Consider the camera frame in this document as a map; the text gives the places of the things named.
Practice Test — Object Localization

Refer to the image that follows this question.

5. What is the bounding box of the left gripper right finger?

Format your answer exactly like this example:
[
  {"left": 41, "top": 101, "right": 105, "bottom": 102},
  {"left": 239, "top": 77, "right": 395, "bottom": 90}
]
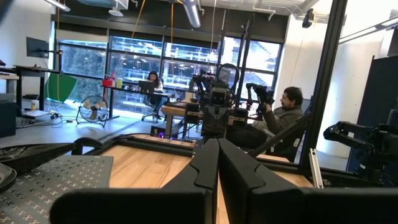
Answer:
[{"left": 218, "top": 139, "right": 398, "bottom": 224}]

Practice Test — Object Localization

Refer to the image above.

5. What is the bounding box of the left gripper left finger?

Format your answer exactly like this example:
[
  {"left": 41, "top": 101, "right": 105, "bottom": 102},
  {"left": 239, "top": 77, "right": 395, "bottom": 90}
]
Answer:
[{"left": 49, "top": 138, "right": 220, "bottom": 224}]

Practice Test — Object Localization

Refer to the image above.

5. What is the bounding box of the black teardrop mini plate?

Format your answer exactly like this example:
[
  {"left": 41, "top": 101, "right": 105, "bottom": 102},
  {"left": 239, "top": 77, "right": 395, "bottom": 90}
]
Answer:
[{"left": 0, "top": 142, "right": 76, "bottom": 175}]

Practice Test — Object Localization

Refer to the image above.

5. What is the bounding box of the black leaf-shaped mini plate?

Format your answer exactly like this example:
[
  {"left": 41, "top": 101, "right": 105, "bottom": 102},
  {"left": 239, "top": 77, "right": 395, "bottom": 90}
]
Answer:
[{"left": 0, "top": 162, "right": 18, "bottom": 194}]

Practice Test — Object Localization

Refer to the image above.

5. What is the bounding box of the black monitor on arm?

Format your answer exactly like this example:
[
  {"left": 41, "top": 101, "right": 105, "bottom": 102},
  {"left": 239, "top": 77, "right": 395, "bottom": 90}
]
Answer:
[{"left": 25, "top": 36, "right": 50, "bottom": 60}]

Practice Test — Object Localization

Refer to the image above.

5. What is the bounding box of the black computer purple light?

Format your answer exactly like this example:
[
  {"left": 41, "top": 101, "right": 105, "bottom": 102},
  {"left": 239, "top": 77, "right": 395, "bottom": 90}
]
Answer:
[{"left": 150, "top": 123, "right": 171, "bottom": 140}]

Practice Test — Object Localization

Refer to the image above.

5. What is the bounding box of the person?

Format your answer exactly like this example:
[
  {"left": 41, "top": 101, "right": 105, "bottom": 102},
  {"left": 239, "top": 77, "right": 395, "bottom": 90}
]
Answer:
[
  {"left": 226, "top": 86, "right": 305, "bottom": 150},
  {"left": 145, "top": 70, "right": 165, "bottom": 121}
]

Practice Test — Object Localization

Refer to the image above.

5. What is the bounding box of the black background robot station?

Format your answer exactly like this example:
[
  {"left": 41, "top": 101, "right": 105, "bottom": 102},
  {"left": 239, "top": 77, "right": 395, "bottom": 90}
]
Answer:
[{"left": 185, "top": 63, "right": 249, "bottom": 139}]

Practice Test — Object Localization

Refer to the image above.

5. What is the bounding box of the wooden background table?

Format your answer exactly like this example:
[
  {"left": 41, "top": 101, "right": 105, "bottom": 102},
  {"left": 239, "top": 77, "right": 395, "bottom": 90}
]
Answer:
[{"left": 160, "top": 104, "right": 206, "bottom": 139}]

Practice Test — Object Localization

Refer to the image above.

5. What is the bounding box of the black office chair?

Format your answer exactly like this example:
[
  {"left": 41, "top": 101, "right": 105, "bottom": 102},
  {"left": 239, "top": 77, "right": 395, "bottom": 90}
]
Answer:
[{"left": 141, "top": 99, "right": 163, "bottom": 123}]

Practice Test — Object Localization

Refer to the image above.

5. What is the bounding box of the black laptop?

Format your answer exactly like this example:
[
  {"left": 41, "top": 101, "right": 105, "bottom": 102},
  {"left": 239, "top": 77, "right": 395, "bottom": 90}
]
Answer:
[{"left": 137, "top": 80, "right": 156, "bottom": 94}]

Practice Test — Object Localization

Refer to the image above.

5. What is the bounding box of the black background table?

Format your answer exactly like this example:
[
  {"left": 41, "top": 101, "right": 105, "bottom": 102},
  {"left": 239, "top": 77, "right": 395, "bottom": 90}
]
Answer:
[{"left": 99, "top": 85, "right": 177, "bottom": 122}]

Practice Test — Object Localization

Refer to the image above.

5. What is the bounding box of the grey perforated metal stand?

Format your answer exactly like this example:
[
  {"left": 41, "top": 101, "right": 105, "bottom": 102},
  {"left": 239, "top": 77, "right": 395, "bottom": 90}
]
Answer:
[{"left": 0, "top": 154, "right": 114, "bottom": 224}]

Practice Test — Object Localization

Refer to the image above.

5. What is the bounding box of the black floor fan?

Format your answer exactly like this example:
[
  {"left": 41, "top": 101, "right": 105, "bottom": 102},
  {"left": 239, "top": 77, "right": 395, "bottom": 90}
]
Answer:
[{"left": 75, "top": 95, "right": 110, "bottom": 128}]

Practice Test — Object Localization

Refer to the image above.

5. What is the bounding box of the large glass window front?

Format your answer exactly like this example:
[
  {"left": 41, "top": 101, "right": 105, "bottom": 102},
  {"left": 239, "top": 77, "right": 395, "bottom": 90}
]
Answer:
[{"left": 57, "top": 30, "right": 284, "bottom": 119}]

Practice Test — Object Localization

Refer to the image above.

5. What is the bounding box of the dark blue partition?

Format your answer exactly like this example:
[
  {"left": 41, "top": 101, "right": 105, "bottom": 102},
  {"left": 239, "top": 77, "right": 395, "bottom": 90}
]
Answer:
[{"left": 345, "top": 55, "right": 398, "bottom": 175}]

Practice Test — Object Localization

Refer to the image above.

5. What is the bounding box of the green round reflector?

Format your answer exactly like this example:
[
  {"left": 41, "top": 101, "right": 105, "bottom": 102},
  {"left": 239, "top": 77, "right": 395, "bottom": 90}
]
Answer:
[{"left": 44, "top": 72, "right": 78, "bottom": 104}]

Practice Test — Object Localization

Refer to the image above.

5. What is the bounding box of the silver ceiling pipe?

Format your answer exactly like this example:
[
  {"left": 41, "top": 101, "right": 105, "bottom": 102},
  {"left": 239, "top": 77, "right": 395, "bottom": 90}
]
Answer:
[{"left": 181, "top": 0, "right": 202, "bottom": 29}]

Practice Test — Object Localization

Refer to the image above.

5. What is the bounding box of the black ceiling-mounted device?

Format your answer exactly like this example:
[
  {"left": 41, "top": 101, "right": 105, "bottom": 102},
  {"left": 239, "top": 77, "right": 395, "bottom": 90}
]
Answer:
[{"left": 301, "top": 7, "right": 315, "bottom": 29}]

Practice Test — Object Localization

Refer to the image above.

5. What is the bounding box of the black low cabinet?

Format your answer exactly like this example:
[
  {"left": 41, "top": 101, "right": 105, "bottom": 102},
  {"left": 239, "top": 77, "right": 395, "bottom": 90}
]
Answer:
[{"left": 0, "top": 100, "right": 17, "bottom": 138}]

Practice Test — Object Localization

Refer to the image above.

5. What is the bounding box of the black background desk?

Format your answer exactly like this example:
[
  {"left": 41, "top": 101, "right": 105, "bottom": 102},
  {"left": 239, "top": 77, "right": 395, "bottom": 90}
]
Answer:
[{"left": 0, "top": 64, "right": 62, "bottom": 113}]

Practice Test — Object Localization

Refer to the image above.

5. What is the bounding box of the white ceiling light strip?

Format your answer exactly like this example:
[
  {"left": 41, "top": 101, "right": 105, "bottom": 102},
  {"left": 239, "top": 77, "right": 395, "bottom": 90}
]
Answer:
[{"left": 42, "top": 0, "right": 72, "bottom": 13}]

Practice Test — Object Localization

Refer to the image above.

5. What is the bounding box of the silver metal bracket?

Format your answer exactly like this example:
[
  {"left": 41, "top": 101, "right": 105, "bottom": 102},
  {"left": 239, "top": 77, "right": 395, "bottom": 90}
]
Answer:
[{"left": 308, "top": 148, "right": 325, "bottom": 189}]

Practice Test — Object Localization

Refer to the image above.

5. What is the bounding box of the black arched frame handle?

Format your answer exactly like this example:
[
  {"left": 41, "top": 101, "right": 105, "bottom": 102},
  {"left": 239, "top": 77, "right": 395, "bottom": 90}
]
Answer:
[{"left": 72, "top": 136, "right": 106, "bottom": 156}]

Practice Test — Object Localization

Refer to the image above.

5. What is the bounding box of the black aluminium rig frame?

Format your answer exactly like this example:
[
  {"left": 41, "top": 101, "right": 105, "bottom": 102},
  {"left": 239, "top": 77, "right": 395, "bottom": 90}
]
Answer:
[{"left": 71, "top": 0, "right": 398, "bottom": 190}]

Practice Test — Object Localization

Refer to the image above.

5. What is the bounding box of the yellow hanging cord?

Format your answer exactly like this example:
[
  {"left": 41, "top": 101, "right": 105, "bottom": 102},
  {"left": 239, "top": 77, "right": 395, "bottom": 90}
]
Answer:
[
  {"left": 110, "top": 0, "right": 147, "bottom": 78},
  {"left": 170, "top": 0, "right": 175, "bottom": 66}
]

